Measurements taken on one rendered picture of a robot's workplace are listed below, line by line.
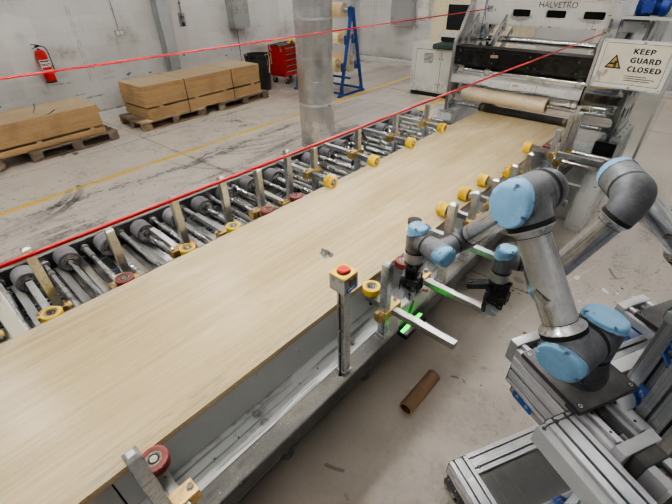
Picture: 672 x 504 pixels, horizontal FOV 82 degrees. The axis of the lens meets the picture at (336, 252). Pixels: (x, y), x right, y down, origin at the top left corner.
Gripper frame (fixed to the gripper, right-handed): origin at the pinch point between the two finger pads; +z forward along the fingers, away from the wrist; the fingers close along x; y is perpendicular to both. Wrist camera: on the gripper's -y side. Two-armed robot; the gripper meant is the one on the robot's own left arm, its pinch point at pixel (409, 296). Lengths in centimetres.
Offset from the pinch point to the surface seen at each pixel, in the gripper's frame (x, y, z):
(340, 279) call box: -18.2, 30.7, -27.1
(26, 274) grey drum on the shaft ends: -179, 41, 10
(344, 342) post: -17.4, 29.1, 4.2
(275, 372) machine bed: -44, 38, 24
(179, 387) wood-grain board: -62, 67, 4
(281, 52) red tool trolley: -452, -710, 27
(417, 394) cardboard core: 9, -18, 86
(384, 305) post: -9.1, 4.6, 4.2
